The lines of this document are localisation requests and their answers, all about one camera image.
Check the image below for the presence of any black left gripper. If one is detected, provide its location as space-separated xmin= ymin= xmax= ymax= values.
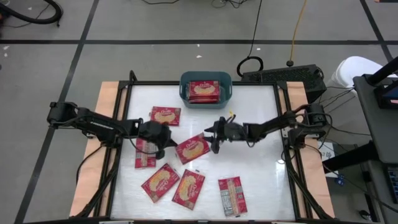
xmin=136 ymin=119 xmax=178 ymax=160

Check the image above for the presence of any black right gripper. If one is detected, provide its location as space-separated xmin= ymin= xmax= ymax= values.
xmin=203 ymin=115 xmax=251 ymax=154

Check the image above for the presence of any teal plastic basket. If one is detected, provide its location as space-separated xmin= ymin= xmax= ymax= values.
xmin=179 ymin=70 xmax=233 ymax=110

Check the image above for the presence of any white paper sheet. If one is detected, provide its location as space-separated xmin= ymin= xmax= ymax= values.
xmin=317 ymin=141 xmax=340 ymax=179

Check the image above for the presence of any black desk leg beam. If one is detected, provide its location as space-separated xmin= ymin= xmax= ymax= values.
xmin=323 ymin=141 xmax=379 ymax=174

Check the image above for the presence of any white chair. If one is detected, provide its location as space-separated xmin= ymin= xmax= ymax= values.
xmin=330 ymin=55 xmax=398 ymax=97

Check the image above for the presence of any grey desk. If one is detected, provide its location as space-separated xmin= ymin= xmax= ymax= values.
xmin=353 ymin=73 xmax=398 ymax=166

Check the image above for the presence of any black device with blue screen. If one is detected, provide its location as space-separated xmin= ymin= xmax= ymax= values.
xmin=373 ymin=83 xmax=398 ymax=110

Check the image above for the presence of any black keyboard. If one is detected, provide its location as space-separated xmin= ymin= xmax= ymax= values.
xmin=386 ymin=164 xmax=398 ymax=205

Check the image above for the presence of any black metal table frame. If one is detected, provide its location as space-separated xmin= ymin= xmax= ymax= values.
xmin=70 ymin=70 xmax=336 ymax=224

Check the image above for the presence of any black floor cable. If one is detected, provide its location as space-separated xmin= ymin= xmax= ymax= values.
xmin=236 ymin=0 xmax=264 ymax=78

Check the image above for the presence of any yellow cable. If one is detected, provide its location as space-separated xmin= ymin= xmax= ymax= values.
xmin=285 ymin=0 xmax=308 ymax=68

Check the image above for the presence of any black cable bundle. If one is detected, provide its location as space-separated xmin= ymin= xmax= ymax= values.
xmin=210 ymin=0 xmax=251 ymax=9

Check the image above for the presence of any black vacuum hose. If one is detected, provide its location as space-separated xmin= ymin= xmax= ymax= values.
xmin=0 ymin=0 xmax=64 ymax=26

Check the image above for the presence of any black monitor post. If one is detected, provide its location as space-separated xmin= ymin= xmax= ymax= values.
xmin=364 ymin=55 xmax=398 ymax=87

